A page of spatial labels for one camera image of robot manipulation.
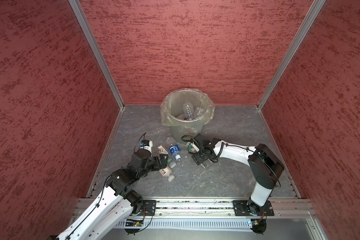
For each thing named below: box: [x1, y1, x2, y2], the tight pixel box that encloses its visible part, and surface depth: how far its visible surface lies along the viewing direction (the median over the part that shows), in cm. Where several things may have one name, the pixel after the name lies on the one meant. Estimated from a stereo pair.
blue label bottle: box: [169, 143, 182, 161], surface depth 91 cm
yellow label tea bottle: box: [159, 166, 175, 182], surface depth 83 cm
